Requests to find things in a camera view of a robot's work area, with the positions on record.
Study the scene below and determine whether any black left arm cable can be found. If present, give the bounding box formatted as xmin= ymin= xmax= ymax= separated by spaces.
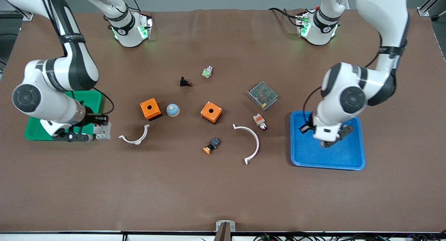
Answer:
xmin=302 ymin=86 xmax=322 ymax=125

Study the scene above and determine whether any blue plastic tray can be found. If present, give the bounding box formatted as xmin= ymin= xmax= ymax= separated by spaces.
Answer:
xmin=290 ymin=110 xmax=366 ymax=171

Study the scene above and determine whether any green plastic tray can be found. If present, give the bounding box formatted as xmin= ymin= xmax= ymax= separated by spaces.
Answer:
xmin=24 ymin=90 xmax=103 ymax=141

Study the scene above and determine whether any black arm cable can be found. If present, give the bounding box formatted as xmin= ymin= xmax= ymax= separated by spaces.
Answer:
xmin=302 ymin=86 xmax=322 ymax=125
xmin=91 ymin=87 xmax=115 ymax=115

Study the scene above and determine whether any large white curved clip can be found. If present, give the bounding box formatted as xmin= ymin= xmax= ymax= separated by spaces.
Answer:
xmin=232 ymin=124 xmax=260 ymax=165

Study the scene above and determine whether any black base cable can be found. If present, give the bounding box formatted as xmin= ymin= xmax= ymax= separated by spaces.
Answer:
xmin=268 ymin=7 xmax=302 ymax=27

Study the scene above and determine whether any white red circuit breaker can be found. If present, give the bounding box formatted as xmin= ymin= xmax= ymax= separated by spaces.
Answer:
xmin=93 ymin=122 xmax=112 ymax=141

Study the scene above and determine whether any metal mesh power supply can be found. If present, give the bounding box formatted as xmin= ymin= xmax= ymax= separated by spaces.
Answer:
xmin=247 ymin=81 xmax=279 ymax=111

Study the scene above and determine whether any red indicator lamp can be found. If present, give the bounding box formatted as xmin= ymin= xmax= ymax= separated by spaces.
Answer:
xmin=253 ymin=113 xmax=269 ymax=132

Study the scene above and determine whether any small white curved clip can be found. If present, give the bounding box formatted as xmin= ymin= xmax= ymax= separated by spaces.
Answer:
xmin=118 ymin=124 xmax=151 ymax=145

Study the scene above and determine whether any yellow mushroom push button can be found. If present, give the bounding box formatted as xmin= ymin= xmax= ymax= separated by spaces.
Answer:
xmin=203 ymin=137 xmax=221 ymax=155

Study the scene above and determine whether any orange black button box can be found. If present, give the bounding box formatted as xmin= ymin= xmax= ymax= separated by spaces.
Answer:
xmin=140 ymin=98 xmax=163 ymax=121
xmin=200 ymin=101 xmax=223 ymax=124

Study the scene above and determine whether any aluminium frame profile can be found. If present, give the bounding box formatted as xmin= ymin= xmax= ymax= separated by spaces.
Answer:
xmin=417 ymin=0 xmax=446 ymax=21
xmin=0 ymin=0 xmax=34 ymax=22

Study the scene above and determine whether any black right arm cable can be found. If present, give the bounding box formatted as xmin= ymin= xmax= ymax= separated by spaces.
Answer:
xmin=91 ymin=87 xmax=115 ymax=115

